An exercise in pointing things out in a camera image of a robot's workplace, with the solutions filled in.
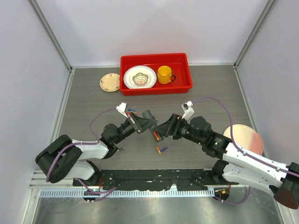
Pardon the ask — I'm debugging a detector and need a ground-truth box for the beige floral saucer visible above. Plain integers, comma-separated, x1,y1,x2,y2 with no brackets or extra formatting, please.
99,73,120,92

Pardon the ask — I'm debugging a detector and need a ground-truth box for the white plate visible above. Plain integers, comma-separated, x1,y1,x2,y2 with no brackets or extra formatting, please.
123,65,157,89

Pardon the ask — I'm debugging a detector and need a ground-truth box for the red orange battery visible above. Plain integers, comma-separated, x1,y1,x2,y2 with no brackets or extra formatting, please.
153,131,160,141

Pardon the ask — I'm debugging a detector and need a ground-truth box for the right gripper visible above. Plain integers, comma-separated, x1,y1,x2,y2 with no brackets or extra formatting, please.
154,113,205,146

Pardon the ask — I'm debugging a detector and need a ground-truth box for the red plastic bin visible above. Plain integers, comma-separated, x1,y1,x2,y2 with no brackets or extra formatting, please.
120,53,193,96

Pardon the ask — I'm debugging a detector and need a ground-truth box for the yellow mug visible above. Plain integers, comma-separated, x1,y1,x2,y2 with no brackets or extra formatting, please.
157,65,176,84

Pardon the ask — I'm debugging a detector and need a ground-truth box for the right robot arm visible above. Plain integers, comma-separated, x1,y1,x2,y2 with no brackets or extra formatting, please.
154,114,299,210

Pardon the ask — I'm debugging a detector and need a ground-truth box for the perforated cable duct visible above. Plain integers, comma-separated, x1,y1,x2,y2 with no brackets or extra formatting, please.
40,188,214,198

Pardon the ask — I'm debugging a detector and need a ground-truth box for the pink plate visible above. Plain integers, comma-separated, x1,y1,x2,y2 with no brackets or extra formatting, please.
233,124,264,155

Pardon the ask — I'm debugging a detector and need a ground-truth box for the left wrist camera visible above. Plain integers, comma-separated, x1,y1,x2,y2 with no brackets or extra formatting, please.
116,102,128,118

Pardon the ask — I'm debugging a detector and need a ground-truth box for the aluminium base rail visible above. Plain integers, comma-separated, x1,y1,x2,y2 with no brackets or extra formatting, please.
29,170,78,189

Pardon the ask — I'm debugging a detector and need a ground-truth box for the small patterned bowl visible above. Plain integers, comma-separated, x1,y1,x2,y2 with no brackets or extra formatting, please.
132,72,149,85

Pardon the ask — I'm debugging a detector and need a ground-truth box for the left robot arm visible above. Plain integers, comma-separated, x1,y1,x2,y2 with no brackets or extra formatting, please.
35,110,157,186

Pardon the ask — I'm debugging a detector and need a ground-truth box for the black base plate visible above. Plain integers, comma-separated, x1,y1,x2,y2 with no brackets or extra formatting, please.
83,169,229,191

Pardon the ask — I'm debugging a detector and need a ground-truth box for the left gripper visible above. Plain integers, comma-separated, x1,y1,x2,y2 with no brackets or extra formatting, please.
113,112,157,144

